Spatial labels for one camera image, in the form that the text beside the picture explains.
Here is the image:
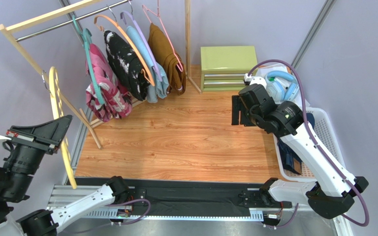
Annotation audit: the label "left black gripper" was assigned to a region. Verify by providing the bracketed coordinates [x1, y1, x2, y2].
[3, 113, 75, 198]

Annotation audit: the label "yellow clothes hanger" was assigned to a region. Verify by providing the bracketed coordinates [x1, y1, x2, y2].
[42, 66, 77, 189]

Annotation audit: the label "dark blue denim trousers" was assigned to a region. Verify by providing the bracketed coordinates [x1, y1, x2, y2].
[277, 109, 317, 175]

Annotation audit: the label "pink camouflage trousers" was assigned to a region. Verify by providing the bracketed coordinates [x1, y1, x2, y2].
[85, 43, 132, 122]

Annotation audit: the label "teal clothes hanger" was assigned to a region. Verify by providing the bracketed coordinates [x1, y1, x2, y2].
[72, 15, 106, 106]

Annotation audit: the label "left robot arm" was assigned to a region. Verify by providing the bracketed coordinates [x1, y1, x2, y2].
[0, 115, 129, 236]

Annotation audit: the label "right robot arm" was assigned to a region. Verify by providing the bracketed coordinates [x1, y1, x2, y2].
[231, 84, 369, 219]

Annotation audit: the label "light blue trousers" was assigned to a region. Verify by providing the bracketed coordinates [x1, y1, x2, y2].
[126, 26, 169, 103]

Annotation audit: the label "purple clothes hanger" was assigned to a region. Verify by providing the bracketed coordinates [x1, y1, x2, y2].
[120, 0, 163, 82]

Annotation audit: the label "black white speckled trousers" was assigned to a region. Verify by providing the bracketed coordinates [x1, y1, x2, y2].
[103, 30, 150, 101]

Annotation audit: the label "brown trousers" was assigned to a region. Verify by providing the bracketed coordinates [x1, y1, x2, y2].
[148, 23, 187, 95]

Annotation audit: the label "orange clothes hanger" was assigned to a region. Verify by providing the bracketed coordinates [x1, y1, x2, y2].
[93, 6, 156, 87]

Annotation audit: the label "green drawer cabinet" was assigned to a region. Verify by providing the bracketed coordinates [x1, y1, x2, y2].
[200, 46, 257, 92]

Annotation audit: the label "light blue headphones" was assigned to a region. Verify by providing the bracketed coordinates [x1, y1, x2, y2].
[265, 70, 299, 102]

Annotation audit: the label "white plastic basket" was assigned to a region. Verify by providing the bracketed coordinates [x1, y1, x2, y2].
[273, 107, 345, 182]

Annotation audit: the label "wooden clothes rack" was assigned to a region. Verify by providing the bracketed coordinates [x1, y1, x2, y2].
[0, 0, 203, 149]

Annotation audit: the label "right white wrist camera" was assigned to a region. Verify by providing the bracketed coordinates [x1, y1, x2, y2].
[243, 73, 267, 89]

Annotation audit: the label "pink wire hanger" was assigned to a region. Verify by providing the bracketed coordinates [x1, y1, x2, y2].
[142, 0, 184, 72]

